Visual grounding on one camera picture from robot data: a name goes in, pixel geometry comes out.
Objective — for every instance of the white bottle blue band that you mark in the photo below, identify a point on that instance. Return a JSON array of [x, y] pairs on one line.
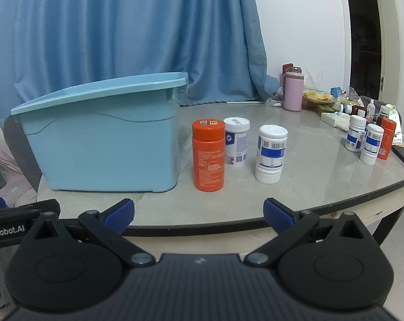
[[272, 141]]

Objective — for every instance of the orange vitamin bottle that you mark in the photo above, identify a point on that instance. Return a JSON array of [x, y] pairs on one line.
[[208, 140]]

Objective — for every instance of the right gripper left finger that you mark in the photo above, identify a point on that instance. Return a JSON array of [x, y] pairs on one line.
[[106, 229]]

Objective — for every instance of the white pill bottle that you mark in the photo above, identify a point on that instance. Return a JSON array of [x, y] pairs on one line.
[[355, 133], [371, 145]]

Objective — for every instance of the plate of yellow food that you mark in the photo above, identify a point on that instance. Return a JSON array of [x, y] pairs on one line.
[[318, 97]]

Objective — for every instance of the white pill bottle right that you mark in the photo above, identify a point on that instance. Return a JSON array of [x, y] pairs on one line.
[[371, 145]]

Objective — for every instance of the light blue plastic bin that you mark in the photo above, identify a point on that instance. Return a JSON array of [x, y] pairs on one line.
[[116, 135]]

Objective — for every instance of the white pill bottle left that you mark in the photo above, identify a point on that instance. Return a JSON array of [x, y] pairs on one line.
[[355, 133]]

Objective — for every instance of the blue curtain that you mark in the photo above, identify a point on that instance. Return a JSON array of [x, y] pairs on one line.
[[48, 45]]

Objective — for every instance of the pink thermos bottle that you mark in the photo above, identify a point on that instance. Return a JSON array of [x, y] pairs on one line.
[[293, 89]]

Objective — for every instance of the white medicine box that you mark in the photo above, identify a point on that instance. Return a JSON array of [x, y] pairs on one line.
[[337, 120]]

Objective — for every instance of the pink bear blanket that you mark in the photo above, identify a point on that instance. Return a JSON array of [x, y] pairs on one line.
[[17, 191]]

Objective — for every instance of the white jar blue label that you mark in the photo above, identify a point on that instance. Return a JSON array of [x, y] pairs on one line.
[[236, 140]]

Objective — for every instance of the orange bottle at edge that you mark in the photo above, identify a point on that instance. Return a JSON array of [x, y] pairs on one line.
[[389, 127]]

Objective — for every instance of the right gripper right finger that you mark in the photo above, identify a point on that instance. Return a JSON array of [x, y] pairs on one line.
[[292, 228]]

